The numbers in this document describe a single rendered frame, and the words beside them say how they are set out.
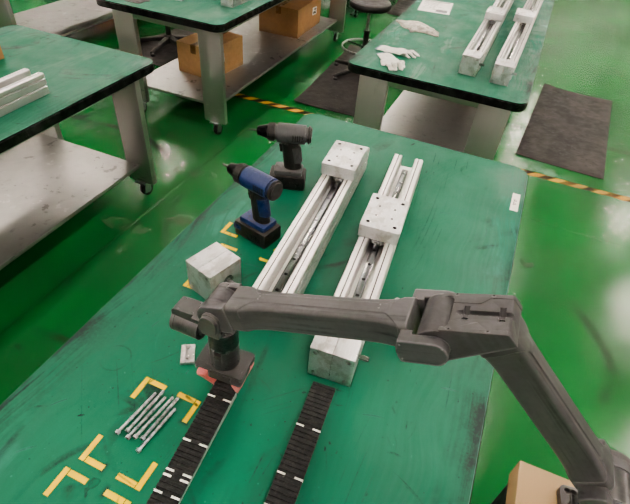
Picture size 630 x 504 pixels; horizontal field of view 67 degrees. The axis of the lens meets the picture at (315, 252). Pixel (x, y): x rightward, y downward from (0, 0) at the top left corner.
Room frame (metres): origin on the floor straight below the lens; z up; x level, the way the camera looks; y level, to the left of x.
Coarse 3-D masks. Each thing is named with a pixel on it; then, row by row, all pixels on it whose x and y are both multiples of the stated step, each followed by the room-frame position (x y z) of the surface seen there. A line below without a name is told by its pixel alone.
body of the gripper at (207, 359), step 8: (208, 344) 0.58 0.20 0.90; (208, 352) 0.56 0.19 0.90; (232, 352) 0.53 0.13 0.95; (240, 352) 0.57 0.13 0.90; (248, 352) 0.57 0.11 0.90; (200, 360) 0.54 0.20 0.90; (208, 360) 0.54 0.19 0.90; (216, 360) 0.52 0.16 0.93; (224, 360) 0.52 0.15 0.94; (232, 360) 0.53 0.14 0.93; (240, 360) 0.55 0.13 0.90; (248, 360) 0.55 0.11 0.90; (208, 368) 0.53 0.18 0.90; (216, 368) 0.53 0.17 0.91; (224, 368) 0.52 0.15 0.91; (232, 368) 0.53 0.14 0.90; (240, 368) 0.53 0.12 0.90; (248, 368) 0.54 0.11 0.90; (232, 376) 0.51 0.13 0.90; (240, 376) 0.52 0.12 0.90
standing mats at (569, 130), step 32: (416, 0) 7.02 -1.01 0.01; (192, 32) 4.99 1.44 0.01; (160, 64) 4.12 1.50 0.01; (320, 96) 3.78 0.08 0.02; (352, 96) 3.84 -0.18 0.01; (544, 96) 4.24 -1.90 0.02; (576, 96) 4.31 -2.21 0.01; (544, 128) 3.60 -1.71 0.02; (576, 128) 3.65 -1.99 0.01; (608, 128) 3.73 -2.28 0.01; (544, 160) 3.09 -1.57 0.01; (576, 160) 3.13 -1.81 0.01
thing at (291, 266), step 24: (360, 168) 1.40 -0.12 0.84; (312, 192) 1.20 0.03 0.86; (336, 192) 1.27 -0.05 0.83; (312, 216) 1.13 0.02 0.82; (336, 216) 1.13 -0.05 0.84; (288, 240) 0.97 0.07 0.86; (312, 240) 0.98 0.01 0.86; (288, 264) 0.90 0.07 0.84; (312, 264) 0.92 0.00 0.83; (264, 288) 0.79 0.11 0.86; (288, 288) 0.79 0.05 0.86
